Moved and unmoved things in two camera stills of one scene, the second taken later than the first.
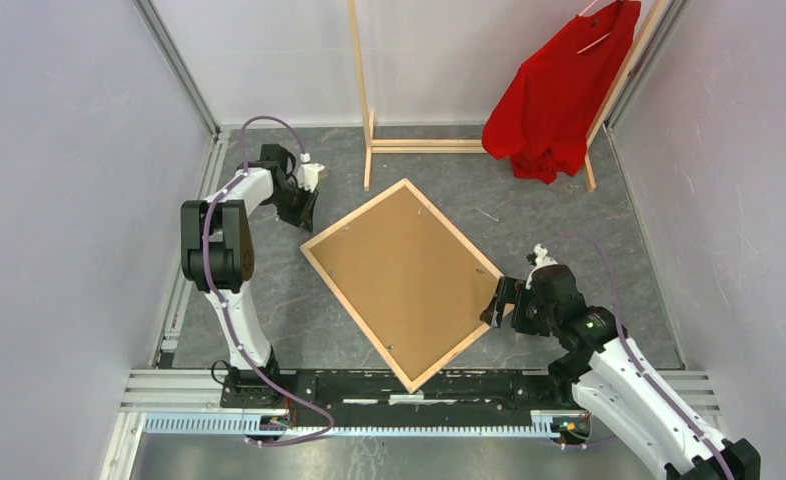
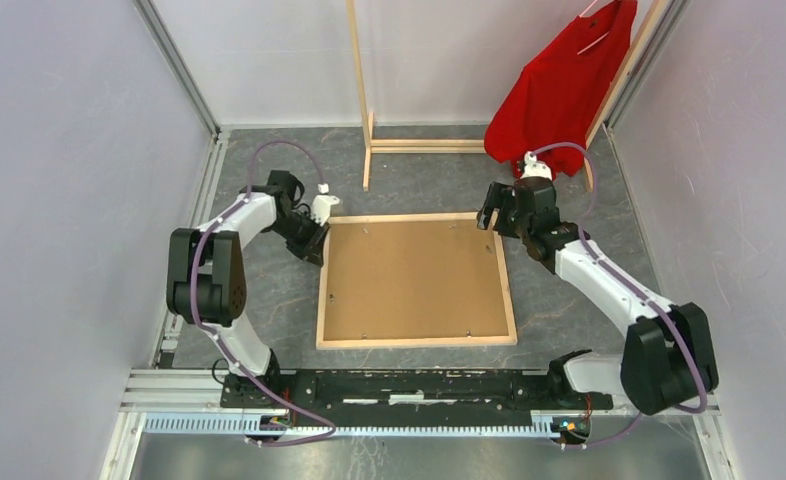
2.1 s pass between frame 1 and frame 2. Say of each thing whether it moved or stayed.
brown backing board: moved
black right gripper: moved
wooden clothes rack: stayed
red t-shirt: stayed
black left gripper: moved
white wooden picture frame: moved
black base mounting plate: stayed
